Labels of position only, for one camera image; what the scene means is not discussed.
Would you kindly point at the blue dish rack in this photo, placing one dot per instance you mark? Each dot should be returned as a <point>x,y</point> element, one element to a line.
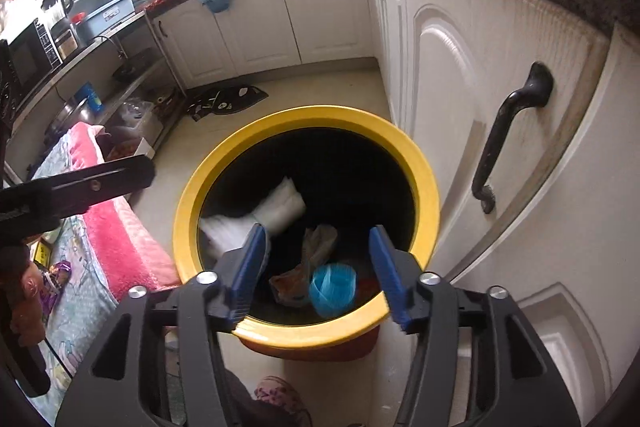
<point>105,17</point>

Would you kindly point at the silver small appliance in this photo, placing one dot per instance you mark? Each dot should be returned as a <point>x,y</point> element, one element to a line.
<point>65,39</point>

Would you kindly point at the blue can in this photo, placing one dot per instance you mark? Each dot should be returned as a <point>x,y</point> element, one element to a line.
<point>91,99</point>

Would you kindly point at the light blue printed blanket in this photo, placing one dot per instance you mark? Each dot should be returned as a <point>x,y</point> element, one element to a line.
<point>80,307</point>

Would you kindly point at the orange snack wrapper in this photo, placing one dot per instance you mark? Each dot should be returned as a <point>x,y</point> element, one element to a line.
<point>290,284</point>

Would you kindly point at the person's pink slipper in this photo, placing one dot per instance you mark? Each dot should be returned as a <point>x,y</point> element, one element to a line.
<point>282,399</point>

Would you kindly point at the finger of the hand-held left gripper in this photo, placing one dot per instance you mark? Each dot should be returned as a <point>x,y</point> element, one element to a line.
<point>100,184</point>

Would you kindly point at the black microwave oven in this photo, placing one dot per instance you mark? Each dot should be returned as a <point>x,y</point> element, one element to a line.
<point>30,52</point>

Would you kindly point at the blue plastic cup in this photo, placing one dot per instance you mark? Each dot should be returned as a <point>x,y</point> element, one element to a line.
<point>330,289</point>

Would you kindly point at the white kitchen cabinets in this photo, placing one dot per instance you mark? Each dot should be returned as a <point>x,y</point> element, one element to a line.
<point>260,22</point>

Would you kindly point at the white box of red fruit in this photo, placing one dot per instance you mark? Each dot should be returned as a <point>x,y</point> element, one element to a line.
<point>125,147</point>

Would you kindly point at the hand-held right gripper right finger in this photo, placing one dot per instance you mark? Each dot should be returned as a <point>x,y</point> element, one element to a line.
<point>387,267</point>

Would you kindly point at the metal bowl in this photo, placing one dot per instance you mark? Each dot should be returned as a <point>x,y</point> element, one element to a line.
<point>70,114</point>

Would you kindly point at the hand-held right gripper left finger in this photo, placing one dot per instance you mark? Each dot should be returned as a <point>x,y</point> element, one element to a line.
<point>250,267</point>

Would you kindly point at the person's left forearm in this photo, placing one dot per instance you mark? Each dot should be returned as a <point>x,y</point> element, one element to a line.
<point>25,307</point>

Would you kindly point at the metal shelf rack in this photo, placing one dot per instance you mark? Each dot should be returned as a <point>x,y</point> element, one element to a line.
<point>145,69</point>

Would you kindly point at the clear plastic bag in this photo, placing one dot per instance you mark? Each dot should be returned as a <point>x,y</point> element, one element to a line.
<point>135,112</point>

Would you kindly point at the black pan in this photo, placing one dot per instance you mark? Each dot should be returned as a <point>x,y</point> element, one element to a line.
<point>132,69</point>

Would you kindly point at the white plastic bag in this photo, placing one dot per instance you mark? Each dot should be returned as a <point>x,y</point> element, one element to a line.
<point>280,207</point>

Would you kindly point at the yellow rimmed trash bin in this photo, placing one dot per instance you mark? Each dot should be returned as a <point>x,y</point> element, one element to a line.
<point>300,117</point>

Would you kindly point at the pink fluffy blanket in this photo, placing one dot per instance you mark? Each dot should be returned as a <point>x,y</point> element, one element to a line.
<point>125,232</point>

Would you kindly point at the blender jug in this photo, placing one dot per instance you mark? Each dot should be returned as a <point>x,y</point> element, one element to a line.
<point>57,4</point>

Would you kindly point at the brown paper wrapper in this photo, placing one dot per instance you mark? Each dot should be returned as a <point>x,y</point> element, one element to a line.
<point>320,242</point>

